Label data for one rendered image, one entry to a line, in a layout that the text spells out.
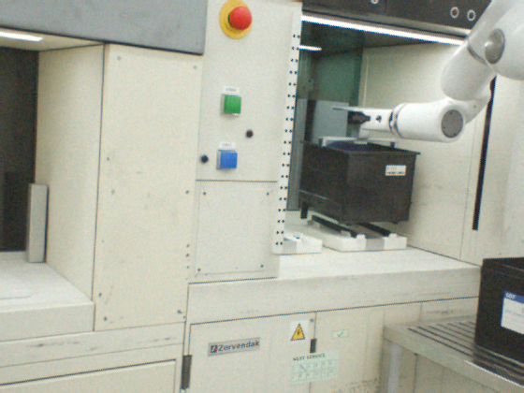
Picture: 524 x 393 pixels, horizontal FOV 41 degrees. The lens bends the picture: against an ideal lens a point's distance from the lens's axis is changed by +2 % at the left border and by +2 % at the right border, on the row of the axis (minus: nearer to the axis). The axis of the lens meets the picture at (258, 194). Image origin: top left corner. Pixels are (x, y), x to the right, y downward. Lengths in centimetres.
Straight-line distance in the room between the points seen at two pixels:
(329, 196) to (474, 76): 50
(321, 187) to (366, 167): 13
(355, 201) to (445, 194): 24
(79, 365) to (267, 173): 48
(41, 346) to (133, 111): 41
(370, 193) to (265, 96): 53
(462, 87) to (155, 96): 62
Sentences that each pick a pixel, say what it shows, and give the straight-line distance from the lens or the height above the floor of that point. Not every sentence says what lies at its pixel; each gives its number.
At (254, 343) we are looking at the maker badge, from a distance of 138.
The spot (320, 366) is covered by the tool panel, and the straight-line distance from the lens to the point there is 149.
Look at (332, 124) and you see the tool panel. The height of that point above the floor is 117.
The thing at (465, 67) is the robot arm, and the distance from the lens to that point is 143.
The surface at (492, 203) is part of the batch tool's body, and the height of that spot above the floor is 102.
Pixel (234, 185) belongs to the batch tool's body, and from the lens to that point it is 129.
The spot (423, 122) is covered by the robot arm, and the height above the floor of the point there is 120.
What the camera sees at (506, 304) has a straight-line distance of 145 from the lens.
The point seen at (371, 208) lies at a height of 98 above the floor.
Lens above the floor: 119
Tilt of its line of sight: 7 degrees down
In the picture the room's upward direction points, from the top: 4 degrees clockwise
